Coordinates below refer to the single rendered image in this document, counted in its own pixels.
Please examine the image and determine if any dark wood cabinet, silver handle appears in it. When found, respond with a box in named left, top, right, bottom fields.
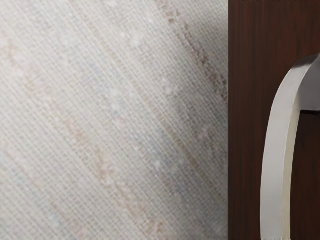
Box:
left=227, top=0, right=320, bottom=240

